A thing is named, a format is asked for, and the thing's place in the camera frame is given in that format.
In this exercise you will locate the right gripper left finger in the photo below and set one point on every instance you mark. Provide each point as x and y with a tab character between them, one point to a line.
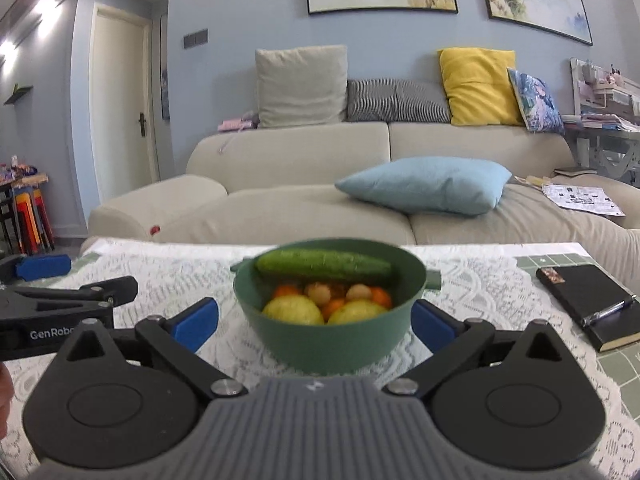
154	360

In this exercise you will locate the white printed paper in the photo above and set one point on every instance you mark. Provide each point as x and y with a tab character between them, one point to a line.
582	198

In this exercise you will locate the orange mandarin far right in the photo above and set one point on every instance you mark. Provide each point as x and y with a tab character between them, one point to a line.
381	297

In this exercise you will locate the beige sofa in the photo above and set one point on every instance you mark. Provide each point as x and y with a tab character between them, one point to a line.
277	186

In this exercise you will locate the black notebook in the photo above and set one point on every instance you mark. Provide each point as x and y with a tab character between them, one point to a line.
585	289

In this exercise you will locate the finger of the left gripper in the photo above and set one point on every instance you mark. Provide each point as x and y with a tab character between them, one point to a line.
36	321
21	268

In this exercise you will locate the white desk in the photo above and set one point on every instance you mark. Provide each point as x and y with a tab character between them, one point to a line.
604	126

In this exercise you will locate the stacked colourful stools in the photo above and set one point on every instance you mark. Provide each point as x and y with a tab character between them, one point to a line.
34	229

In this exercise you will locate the pink telephone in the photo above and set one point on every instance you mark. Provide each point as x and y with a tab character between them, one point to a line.
249	120

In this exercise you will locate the green cucumber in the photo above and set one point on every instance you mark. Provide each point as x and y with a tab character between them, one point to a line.
323	264

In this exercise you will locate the person's left hand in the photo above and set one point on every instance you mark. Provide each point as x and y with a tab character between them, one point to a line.
6	396

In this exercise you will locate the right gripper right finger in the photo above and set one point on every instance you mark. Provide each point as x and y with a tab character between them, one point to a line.
474	360

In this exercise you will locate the silver pen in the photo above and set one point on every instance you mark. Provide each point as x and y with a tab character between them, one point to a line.
606	312

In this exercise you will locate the yellow cushion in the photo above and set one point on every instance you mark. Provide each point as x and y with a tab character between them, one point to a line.
477	86

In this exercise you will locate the light blue cushion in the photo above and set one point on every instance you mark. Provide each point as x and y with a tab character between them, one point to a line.
413	185

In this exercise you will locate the beige back cushion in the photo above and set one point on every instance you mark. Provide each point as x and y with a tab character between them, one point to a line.
304	86

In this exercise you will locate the white door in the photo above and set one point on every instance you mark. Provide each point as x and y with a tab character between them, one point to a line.
121	115

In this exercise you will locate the yellow-green apple right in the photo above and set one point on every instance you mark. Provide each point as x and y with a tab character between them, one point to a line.
356	311

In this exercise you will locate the orange mandarin back left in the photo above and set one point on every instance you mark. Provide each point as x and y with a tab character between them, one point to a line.
287	290

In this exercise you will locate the orange mandarin middle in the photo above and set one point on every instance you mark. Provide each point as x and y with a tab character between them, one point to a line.
332	306

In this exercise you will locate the floral blue cushion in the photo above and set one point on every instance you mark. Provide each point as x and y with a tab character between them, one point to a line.
536	103

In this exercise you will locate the green plastic bowl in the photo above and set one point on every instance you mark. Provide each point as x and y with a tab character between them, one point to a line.
336	349

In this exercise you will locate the brown kiwi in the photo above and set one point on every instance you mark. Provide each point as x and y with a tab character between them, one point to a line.
358	292
319	293

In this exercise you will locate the grey patterned cushion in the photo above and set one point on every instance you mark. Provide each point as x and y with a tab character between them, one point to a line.
396	100

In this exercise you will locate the white lace tablecloth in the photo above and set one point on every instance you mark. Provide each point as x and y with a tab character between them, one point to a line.
494	282

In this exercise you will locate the wall shelf with plant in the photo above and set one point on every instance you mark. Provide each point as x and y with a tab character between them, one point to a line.
18	93

